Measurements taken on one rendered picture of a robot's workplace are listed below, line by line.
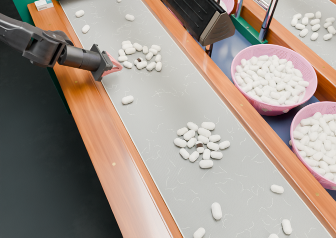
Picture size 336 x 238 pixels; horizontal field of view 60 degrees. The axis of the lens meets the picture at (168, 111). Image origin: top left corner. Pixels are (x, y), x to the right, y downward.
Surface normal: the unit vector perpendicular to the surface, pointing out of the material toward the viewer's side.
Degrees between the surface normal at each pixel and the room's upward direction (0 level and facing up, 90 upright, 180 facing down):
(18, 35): 67
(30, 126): 0
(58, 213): 0
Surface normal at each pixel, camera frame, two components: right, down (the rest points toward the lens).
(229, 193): 0.00, -0.58
